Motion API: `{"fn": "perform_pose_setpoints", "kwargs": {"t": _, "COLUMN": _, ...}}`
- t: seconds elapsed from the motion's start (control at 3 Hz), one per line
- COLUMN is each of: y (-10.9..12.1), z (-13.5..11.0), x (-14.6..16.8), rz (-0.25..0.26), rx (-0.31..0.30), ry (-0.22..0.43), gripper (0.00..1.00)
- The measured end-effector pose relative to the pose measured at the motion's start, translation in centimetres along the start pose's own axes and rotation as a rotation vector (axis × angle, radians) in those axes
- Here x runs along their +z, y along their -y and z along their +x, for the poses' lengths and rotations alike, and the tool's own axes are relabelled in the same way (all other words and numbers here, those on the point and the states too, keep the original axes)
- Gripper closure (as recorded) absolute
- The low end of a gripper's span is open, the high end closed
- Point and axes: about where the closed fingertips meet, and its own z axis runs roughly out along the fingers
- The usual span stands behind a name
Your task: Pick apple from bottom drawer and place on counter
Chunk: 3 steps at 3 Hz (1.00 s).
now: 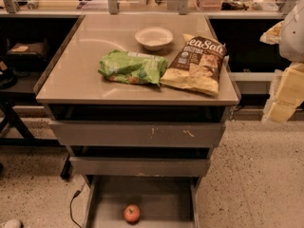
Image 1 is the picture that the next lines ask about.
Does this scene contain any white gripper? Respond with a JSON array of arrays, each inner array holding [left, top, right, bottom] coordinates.
[[260, 0, 304, 124]]

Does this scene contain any red apple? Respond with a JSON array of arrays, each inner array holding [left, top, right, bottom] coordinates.
[[123, 204, 141, 223]]

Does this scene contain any grey drawer cabinet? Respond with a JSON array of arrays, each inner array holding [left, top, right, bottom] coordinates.
[[35, 13, 238, 228]]

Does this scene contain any grey open bottom drawer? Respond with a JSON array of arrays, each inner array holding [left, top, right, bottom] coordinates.
[[83, 176, 200, 228]]

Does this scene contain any grey middle drawer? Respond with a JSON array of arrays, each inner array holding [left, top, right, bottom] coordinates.
[[69, 157, 210, 177]]

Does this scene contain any grey top drawer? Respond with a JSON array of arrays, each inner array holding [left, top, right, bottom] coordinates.
[[49, 121, 225, 147]]

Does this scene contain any brown sea salt chip bag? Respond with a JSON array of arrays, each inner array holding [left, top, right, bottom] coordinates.
[[161, 34, 227, 97]]

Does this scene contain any white bowl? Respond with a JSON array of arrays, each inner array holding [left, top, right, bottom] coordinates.
[[135, 27, 173, 51]]

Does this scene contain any green snack bag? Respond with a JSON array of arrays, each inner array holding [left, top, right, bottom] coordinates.
[[98, 49, 168, 86]]

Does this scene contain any dark box on shelf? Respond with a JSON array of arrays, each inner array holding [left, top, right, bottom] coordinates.
[[7, 43, 48, 59]]

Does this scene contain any white shoe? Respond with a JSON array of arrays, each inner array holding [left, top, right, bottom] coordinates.
[[0, 218, 23, 228]]

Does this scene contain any black floor cable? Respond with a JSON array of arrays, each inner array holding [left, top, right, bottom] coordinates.
[[69, 182, 87, 228]]

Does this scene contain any black table frame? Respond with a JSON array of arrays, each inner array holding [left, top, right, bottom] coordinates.
[[0, 92, 72, 180]]

